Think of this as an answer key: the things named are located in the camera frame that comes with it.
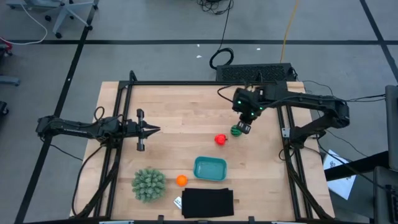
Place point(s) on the green artificial plant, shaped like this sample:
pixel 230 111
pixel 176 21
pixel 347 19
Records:
pixel 148 185

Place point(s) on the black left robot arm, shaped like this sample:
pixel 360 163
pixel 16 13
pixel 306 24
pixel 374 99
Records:
pixel 77 129

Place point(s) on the teal plastic container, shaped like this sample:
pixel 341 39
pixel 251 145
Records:
pixel 210 169

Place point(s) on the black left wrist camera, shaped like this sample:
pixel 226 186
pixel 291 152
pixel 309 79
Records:
pixel 132 126

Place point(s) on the grey furniture leg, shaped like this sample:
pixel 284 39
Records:
pixel 9 81

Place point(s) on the black caster wheel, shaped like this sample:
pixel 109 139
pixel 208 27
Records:
pixel 3 109

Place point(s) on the grey cabinet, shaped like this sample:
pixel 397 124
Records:
pixel 391 124

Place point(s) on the black folded cloth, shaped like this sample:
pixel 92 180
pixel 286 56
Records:
pixel 206 203

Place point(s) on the grey equipment case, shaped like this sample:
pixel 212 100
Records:
pixel 385 199

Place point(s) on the orange toy fruit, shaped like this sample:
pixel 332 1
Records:
pixel 182 180

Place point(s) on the black perforated computer case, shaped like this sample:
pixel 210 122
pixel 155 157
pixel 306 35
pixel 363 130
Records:
pixel 248 73

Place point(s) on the grey office chair base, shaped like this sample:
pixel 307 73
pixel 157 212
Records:
pixel 63 12

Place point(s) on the white paper sheet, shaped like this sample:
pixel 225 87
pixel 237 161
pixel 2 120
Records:
pixel 340 183

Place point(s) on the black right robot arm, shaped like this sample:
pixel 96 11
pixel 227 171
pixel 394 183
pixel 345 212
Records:
pixel 311 100

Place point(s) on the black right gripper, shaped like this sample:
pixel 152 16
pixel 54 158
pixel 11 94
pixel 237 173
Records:
pixel 247 104

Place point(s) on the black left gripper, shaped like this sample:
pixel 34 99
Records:
pixel 140 137

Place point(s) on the black beam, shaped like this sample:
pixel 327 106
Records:
pixel 357 166

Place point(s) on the small white tag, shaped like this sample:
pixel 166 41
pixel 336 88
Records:
pixel 177 203

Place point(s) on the green striped toy watermelon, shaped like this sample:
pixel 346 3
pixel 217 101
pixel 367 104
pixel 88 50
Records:
pixel 235 132

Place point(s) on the white frame bracket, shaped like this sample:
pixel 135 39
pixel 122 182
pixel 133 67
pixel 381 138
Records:
pixel 285 132

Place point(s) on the black metal table frame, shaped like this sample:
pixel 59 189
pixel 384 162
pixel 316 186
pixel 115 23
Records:
pixel 202 83

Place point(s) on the red toy pepper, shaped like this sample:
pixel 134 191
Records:
pixel 220 139

